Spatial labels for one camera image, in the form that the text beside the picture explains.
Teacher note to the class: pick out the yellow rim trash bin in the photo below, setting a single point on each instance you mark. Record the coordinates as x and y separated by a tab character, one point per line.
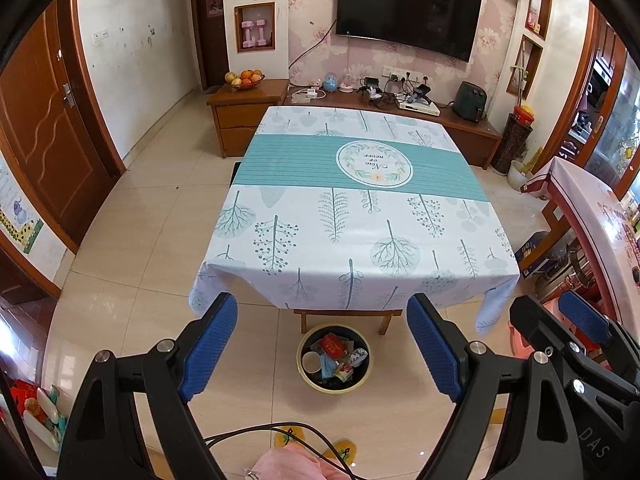
308	359

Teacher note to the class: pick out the fruit print snack bag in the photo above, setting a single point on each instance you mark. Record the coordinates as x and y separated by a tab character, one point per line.
348	364

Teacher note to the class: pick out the blue paper piece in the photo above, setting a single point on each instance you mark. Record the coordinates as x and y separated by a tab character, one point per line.
328	366

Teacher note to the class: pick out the patterned white teal tablecloth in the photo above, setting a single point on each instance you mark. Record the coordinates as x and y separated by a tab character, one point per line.
353	224

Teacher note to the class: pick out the blue round ornament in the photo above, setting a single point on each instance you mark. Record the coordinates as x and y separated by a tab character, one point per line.
329	83

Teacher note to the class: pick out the pink covered side table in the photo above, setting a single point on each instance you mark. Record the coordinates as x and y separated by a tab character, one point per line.
592	211

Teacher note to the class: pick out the brown wooden door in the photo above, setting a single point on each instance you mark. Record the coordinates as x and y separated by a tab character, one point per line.
52	127

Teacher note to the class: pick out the yellow slipper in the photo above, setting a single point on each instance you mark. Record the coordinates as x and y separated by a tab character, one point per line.
342	450

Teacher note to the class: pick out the pink dumbbells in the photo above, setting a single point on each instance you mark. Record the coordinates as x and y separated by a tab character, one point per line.
254	34

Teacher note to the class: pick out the white set-top box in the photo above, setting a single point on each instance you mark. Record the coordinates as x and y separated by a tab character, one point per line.
421	106

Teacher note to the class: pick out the red snack wrapper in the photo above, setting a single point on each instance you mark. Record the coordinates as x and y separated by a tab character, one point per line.
333	346

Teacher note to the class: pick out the wall mounted television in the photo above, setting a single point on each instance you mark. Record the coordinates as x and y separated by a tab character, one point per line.
443	26

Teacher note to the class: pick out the fruit bowl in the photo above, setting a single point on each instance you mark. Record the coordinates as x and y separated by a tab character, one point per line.
245	80

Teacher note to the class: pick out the wooden tv cabinet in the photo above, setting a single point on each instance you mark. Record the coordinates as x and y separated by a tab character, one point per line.
240	114

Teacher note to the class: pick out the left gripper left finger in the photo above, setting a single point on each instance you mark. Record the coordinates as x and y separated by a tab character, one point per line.
103	438

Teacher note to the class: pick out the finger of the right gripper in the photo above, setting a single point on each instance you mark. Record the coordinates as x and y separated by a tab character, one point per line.
585	317

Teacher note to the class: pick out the pink trousers leg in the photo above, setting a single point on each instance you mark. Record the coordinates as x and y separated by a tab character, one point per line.
293	462

